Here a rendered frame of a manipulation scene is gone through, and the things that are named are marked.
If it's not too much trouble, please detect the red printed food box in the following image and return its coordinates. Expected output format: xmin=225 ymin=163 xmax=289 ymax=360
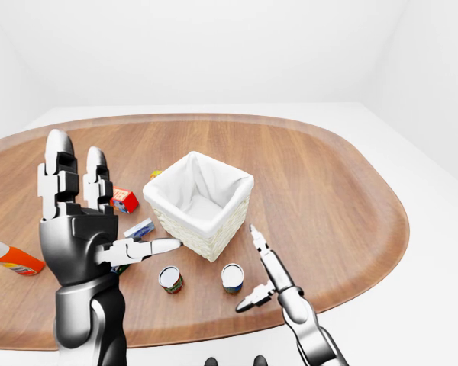
xmin=109 ymin=185 xmax=140 ymax=215

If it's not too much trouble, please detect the orange bottle with white cap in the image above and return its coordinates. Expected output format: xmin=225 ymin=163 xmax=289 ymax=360
xmin=0 ymin=239 xmax=47 ymax=277

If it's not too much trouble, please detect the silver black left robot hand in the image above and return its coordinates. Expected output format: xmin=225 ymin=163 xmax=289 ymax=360
xmin=37 ymin=128 xmax=183 ymax=287

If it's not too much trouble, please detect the white cloth-lined wicker basket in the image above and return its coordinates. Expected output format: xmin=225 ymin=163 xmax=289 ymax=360
xmin=142 ymin=150 xmax=255 ymax=263

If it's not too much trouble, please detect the blue and white flat box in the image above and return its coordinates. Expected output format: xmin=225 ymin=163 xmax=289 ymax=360
xmin=123 ymin=217 xmax=156 ymax=239

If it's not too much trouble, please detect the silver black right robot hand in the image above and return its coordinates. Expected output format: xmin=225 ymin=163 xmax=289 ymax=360
xmin=235 ymin=223 xmax=305 ymax=314

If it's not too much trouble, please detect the tin with blue label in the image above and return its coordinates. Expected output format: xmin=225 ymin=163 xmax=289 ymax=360
xmin=221 ymin=263 xmax=246 ymax=295

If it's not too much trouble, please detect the tin with red green label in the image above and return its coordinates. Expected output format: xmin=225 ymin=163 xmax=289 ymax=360
xmin=158 ymin=265 xmax=185 ymax=295

